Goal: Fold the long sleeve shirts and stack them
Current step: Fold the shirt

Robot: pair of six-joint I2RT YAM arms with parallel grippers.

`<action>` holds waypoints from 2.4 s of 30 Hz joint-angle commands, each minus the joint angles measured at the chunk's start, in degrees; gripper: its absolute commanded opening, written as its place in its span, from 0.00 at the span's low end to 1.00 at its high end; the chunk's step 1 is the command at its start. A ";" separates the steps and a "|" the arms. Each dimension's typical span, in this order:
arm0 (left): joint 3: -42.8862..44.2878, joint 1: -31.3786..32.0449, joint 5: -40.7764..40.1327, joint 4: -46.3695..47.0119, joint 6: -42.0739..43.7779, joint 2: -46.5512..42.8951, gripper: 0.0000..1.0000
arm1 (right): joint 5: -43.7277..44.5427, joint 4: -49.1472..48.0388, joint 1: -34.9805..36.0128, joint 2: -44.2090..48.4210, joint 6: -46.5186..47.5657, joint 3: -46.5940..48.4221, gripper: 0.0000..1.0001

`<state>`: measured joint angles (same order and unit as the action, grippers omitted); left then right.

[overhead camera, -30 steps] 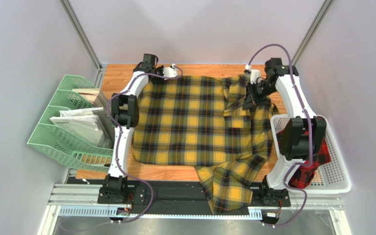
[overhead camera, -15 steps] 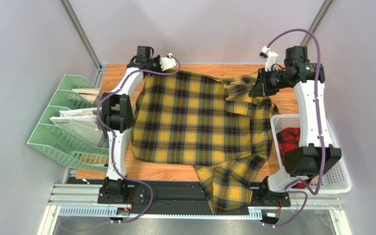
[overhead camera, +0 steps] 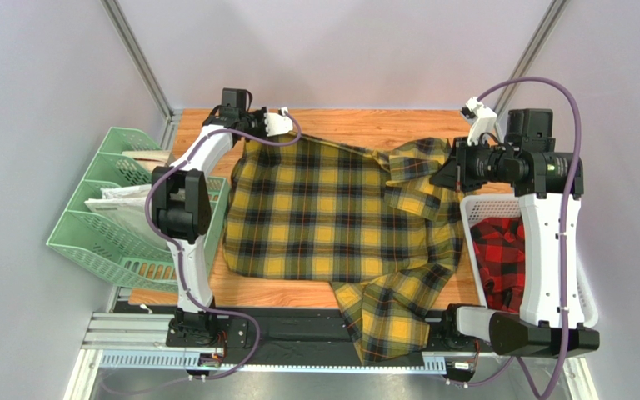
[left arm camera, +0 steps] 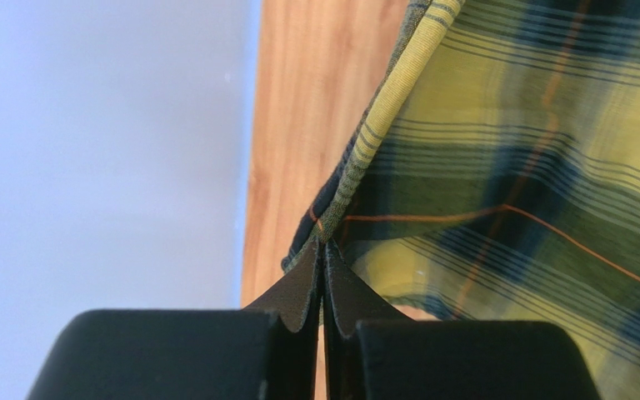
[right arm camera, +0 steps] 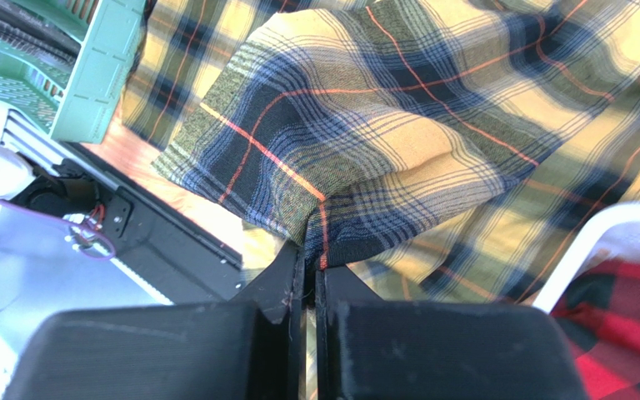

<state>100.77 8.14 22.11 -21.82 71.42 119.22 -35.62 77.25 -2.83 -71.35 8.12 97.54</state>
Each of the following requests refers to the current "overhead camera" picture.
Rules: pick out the white plastic basket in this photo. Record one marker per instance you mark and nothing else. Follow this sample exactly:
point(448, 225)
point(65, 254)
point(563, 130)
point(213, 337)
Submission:
point(481, 211)

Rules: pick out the red plaid long sleeve shirt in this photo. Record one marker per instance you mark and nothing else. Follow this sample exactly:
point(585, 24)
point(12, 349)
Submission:
point(499, 246)

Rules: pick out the papers in file rack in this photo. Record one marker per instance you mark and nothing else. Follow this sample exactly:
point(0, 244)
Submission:
point(125, 207)

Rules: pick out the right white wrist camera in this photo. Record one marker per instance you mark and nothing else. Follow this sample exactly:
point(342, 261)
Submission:
point(481, 118)

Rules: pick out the yellow plaid long sleeve shirt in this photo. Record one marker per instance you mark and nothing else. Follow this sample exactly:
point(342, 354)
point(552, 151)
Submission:
point(366, 221)

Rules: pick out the aluminium frame rail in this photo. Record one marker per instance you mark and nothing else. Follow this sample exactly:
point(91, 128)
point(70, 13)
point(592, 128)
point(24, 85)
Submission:
point(105, 368)

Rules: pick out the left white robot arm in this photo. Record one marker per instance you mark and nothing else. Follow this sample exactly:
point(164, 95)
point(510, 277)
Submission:
point(179, 210)

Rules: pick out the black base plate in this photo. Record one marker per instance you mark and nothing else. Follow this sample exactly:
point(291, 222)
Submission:
point(297, 338)

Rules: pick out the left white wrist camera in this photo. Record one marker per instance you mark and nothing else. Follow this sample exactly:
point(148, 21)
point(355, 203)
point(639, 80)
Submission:
point(278, 123)

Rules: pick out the green plastic file rack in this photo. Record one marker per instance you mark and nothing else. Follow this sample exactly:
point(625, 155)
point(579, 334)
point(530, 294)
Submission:
point(101, 246)

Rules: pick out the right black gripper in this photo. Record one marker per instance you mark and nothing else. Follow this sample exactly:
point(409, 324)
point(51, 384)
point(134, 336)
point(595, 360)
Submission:
point(461, 164)

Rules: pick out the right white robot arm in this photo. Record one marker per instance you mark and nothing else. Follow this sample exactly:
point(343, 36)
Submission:
point(548, 187)

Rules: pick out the book in file rack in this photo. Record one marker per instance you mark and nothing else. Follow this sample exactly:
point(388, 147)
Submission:
point(150, 159)

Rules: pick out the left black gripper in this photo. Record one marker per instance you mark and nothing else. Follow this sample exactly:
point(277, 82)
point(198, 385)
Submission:
point(260, 114)

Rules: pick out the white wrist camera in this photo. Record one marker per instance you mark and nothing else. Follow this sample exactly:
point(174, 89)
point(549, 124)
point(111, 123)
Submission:
point(481, 118)
point(278, 123)

